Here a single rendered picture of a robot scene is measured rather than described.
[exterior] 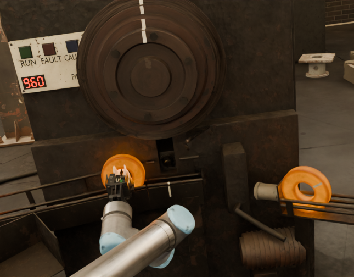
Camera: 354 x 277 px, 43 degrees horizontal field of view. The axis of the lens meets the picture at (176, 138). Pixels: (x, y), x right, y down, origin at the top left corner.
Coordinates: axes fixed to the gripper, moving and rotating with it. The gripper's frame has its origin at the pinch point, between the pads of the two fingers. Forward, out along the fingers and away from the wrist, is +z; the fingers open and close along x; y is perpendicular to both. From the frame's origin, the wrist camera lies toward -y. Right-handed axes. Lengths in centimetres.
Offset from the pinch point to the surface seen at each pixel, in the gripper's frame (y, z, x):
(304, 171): 7, -17, -59
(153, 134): 14.3, 0.2, -13.2
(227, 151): 4.3, -1.1, -37.2
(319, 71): -160, 299, -169
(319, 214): -6, -24, -63
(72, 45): 39.7, 20.8, 10.4
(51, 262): -7.5, -30.3, 22.2
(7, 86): -93, 232, 134
